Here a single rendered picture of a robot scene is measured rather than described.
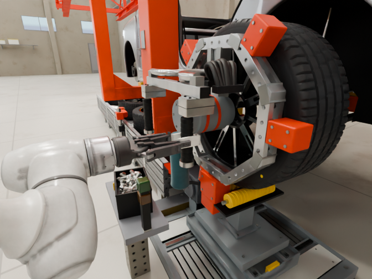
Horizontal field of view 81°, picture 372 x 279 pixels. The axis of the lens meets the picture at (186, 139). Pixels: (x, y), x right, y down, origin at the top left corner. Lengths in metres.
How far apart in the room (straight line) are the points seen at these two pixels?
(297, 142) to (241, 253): 0.66
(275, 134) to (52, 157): 0.54
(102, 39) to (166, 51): 1.94
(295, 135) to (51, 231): 0.54
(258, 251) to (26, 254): 0.94
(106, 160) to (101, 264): 0.97
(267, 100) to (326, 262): 1.02
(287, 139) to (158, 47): 0.81
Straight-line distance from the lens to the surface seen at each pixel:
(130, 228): 0.90
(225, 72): 0.62
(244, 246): 1.16
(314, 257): 1.45
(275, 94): 0.65
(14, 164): 0.52
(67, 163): 0.49
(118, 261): 1.42
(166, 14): 1.23
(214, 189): 0.94
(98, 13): 3.12
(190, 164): 0.63
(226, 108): 0.81
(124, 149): 0.53
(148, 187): 0.76
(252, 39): 0.70
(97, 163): 0.52
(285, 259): 1.25
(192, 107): 0.58
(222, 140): 1.01
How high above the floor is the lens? 1.05
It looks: 20 degrees down
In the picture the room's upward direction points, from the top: straight up
